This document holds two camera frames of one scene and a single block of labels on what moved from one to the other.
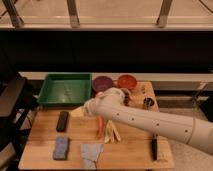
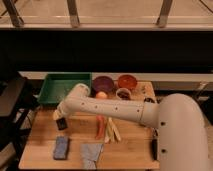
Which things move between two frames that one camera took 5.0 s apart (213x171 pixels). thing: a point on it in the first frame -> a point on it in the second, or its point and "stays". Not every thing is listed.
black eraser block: x=62 y=121 stays
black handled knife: x=154 y=147 stays
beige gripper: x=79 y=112 -> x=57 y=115
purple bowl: x=100 y=83 stays
